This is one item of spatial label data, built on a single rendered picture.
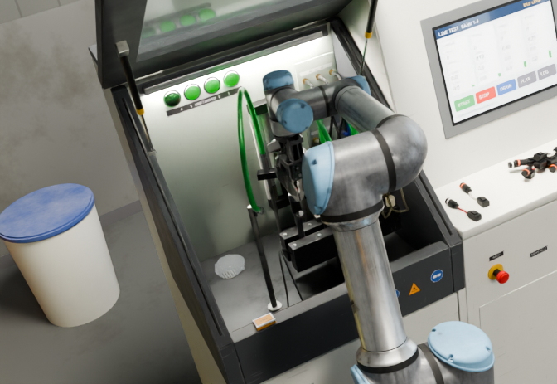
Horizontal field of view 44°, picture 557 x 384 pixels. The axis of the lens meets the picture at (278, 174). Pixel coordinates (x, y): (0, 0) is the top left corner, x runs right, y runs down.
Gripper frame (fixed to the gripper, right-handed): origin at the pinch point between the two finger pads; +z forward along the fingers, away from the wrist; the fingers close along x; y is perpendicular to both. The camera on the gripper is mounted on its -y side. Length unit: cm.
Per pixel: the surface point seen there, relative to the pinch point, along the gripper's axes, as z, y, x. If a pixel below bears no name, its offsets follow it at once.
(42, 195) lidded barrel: 56, -172, -71
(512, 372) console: 76, 22, 50
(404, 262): 18.2, 20.7, 18.2
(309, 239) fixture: 15.2, -0.4, 1.0
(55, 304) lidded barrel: 98, -141, -82
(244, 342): 19.5, 22.3, -28.5
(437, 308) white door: 36.5, 22.3, 25.5
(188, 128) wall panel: -14.3, -31.6, -17.7
